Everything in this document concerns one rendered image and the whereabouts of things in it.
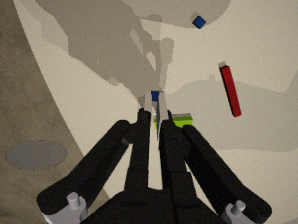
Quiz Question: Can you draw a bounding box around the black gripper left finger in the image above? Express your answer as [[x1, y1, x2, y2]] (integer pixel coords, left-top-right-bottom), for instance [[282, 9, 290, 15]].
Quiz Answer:
[[36, 92, 152, 224]]

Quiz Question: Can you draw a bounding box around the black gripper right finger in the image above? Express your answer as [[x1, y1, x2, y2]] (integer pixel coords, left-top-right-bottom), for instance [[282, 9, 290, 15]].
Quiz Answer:
[[156, 93, 272, 224]]

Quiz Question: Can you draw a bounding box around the red rod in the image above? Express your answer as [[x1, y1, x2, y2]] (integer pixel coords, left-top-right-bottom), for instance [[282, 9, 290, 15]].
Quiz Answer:
[[219, 65, 242, 117]]

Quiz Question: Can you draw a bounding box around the lime green rod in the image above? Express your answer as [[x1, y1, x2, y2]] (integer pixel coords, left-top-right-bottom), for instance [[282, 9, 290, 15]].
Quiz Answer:
[[154, 116, 193, 129]]

